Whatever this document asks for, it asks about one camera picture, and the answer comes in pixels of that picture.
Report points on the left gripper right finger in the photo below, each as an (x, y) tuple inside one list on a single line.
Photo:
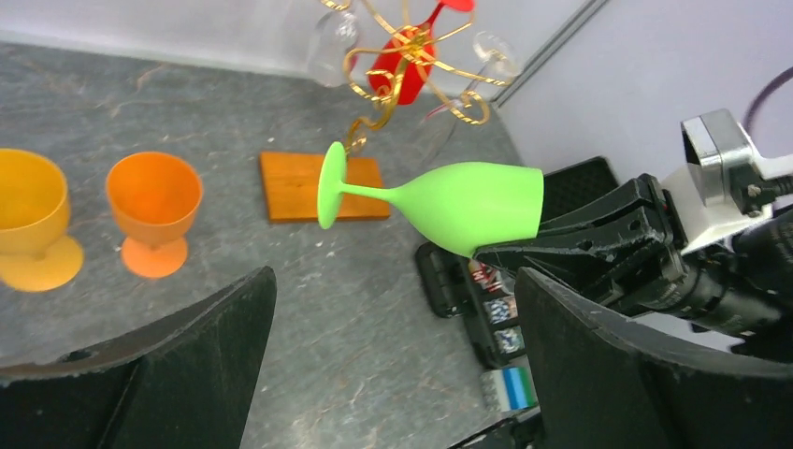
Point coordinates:
[(605, 381)]

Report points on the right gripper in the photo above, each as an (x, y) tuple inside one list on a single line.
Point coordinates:
[(606, 250)]

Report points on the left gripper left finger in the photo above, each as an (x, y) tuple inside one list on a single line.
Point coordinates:
[(183, 381)]

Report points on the green wine glass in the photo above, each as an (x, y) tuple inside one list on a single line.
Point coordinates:
[(459, 207)]

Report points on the orange wine glass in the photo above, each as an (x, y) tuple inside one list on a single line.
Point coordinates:
[(154, 198)]

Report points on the yellow wine glass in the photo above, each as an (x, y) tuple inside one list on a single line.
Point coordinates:
[(37, 254)]

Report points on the clear flute glass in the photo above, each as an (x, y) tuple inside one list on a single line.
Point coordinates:
[(471, 106)]

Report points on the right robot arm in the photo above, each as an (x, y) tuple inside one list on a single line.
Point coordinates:
[(724, 290)]

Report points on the red wine glass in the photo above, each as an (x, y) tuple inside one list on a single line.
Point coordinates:
[(410, 54)]

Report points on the blue green brick stack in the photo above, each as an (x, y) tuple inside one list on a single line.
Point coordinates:
[(509, 389)]

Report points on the black poker chip case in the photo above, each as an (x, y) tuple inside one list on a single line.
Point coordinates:
[(483, 296)]

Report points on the clear glass back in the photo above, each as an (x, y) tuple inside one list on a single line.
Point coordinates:
[(334, 35)]

